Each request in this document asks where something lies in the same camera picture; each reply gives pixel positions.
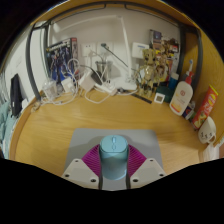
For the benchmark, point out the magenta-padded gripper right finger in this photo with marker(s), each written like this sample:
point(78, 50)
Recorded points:
point(148, 170)

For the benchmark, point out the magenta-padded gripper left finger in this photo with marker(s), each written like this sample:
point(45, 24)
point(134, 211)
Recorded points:
point(78, 171)

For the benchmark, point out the light blue computer mouse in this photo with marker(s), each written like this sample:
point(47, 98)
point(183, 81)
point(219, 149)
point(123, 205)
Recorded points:
point(114, 160)

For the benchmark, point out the grey mouse pad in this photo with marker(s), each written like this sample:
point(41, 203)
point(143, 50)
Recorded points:
point(86, 138)

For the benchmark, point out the clear plastic lidded container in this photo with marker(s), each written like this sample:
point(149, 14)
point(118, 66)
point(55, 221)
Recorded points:
point(210, 152)

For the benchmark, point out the white printed mug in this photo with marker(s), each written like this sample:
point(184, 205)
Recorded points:
point(207, 131)

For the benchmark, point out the blue snack packet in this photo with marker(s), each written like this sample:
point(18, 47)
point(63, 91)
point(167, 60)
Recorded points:
point(189, 112)

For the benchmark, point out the black flat ruler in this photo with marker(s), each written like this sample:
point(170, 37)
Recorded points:
point(141, 98)

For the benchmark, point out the small white cube clock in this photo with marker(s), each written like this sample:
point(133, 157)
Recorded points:
point(159, 98)

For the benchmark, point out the dark green box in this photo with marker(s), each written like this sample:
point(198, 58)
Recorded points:
point(165, 93)

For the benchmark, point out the white pump lotion bottle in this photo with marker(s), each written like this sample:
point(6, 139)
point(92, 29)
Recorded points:
point(181, 98)

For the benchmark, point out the red chips can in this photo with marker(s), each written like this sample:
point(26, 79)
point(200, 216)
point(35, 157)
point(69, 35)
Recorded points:
point(204, 108)

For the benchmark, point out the teal bed blanket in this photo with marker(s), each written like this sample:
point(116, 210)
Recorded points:
point(5, 126)

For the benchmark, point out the clear glass jar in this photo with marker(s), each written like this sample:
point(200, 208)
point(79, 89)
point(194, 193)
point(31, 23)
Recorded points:
point(49, 89)

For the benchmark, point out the white power strip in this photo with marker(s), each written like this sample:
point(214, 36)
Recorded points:
point(107, 89)

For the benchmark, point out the white desk lamp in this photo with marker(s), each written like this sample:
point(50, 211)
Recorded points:
point(125, 85)

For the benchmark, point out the white power adapter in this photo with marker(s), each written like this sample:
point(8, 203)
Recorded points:
point(87, 80)

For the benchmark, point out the black backpack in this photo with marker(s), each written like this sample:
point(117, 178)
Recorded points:
point(16, 95)

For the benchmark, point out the tan robot model figure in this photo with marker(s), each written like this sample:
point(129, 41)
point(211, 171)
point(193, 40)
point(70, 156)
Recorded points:
point(147, 71)

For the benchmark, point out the dark blue model kit box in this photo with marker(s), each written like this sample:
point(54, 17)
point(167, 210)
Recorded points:
point(61, 60)

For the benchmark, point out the blue spray bottle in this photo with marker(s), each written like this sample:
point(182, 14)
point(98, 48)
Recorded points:
point(190, 65)

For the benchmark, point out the colourful picture box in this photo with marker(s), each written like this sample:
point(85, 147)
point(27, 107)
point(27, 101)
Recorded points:
point(163, 38)

